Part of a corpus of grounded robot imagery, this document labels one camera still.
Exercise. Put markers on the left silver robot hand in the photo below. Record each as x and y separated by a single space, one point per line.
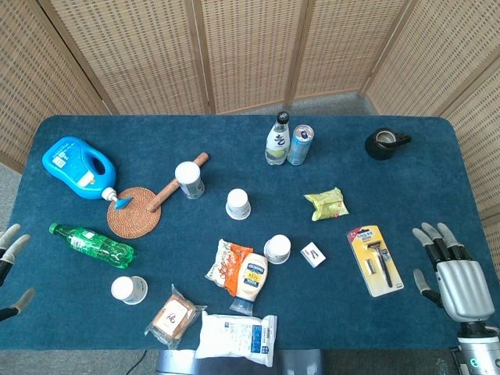
11 250

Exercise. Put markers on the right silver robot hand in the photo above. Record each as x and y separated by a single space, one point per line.
463 285

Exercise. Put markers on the white paper cup blue flower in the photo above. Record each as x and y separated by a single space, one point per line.
128 290
237 204

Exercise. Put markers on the white paper cup green flower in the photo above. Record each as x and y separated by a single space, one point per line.
277 249

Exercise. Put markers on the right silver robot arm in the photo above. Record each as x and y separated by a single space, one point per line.
478 347

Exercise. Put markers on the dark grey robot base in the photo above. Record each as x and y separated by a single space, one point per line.
297 363

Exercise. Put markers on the green plastic soda bottle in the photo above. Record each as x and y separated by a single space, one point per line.
93 246

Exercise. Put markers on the yellow razor blister pack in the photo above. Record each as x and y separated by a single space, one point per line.
375 259

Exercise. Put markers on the blue detergent pump bottle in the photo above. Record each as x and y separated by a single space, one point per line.
74 168

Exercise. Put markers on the round woven rattan coaster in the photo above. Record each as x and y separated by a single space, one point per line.
133 218

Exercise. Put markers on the small white cardboard box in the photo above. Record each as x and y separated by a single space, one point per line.
312 254

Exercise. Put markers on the green snack packet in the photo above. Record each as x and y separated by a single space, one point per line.
326 204

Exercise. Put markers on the black tape roll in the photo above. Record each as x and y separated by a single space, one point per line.
377 150

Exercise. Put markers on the wooden rolling stick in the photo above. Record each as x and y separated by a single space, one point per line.
166 191

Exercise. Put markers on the bread in clear wrapper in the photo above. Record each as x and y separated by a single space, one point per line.
173 318

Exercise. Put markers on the white canister green label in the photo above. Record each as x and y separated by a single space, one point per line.
189 179

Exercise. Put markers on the Hellmann's mayonnaise squeeze bottle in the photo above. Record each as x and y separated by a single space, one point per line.
252 277

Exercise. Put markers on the light blue drink can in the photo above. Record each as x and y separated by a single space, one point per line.
300 148

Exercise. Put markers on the orange white snack bag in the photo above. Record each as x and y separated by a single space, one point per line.
226 265

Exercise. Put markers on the clear lime soda bottle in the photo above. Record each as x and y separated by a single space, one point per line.
277 144

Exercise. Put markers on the white blue powder bag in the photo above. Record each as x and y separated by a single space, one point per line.
234 338

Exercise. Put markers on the woven bamboo folding screen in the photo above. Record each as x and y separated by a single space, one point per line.
250 47

